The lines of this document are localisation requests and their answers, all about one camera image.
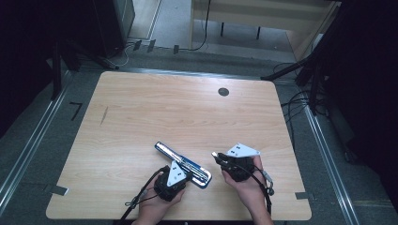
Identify aluminium floor rail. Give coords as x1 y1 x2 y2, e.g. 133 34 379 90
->
303 104 360 225
0 70 72 217
116 67 278 83

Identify person's left hand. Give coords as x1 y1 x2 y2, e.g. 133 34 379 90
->
136 182 186 221

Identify black stand legs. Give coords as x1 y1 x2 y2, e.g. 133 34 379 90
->
260 46 327 116

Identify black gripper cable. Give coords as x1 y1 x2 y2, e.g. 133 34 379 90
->
116 165 172 225
216 156 276 217

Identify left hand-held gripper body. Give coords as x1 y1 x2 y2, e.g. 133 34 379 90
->
153 159 194 203

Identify black floor cables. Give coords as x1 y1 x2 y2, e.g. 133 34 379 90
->
273 61 329 151

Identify person's right hand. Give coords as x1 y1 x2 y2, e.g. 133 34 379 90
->
221 155 270 214

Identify white floor cable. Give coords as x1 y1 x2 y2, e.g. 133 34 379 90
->
114 43 139 68

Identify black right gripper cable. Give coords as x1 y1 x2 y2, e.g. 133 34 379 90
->
216 156 276 217

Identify black hanging cable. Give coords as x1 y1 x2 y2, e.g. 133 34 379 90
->
177 0 212 53

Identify black cabinet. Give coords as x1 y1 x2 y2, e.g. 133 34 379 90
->
92 0 136 59

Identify black metal stand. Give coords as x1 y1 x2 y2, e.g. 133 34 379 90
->
51 41 83 101

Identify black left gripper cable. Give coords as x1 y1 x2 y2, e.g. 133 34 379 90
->
116 165 172 225

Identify blue stapler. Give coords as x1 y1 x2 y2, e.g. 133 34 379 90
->
154 141 213 189

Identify light wooden desk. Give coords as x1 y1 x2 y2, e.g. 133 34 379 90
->
189 0 343 62

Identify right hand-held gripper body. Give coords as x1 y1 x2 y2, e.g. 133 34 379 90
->
218 142 261 183

